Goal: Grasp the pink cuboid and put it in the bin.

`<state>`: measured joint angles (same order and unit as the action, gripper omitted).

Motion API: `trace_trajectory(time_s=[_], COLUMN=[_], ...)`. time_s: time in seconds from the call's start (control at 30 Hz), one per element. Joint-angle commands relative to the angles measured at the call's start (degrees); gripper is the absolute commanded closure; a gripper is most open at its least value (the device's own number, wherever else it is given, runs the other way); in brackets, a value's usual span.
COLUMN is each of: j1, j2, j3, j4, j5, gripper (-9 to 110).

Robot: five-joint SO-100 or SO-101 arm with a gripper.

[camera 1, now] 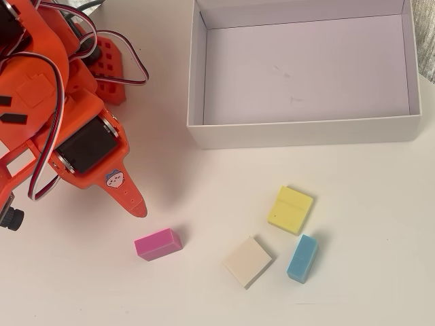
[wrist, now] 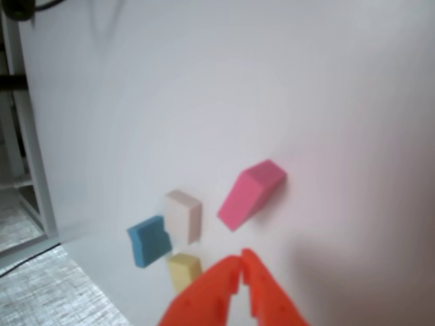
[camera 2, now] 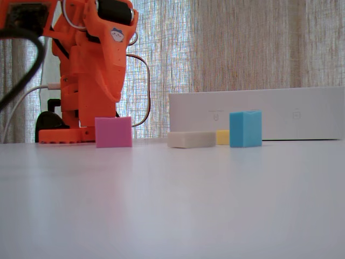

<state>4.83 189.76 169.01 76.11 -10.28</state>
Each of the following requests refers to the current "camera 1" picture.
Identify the orange gripper black servo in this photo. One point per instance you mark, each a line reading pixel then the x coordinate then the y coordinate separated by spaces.
pixel 89 142

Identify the pink cuboid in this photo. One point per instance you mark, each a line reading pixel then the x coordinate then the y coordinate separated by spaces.
pixel 158 244

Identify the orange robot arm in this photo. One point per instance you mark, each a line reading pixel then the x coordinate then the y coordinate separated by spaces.
pixel 40 44

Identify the cream cuboid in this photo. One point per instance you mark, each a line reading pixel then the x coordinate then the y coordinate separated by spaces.
pixel 246 261

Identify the yellow cuboid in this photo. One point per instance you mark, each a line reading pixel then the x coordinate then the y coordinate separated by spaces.
pixel 289 210

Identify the blue cuboid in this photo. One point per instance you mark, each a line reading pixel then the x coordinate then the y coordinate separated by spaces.
pixel 301 258

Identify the white cardboard box bin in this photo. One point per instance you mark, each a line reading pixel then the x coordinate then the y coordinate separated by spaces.
pixel 306 68

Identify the cartoon face sticker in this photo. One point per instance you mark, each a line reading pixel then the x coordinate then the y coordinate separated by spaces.
pixel 115 180

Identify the black wrist camera orange mount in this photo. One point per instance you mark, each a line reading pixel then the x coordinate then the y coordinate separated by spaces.
pixel 12 217

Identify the orange perforated base plate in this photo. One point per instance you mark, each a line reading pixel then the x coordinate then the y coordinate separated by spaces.
pixel 110 68

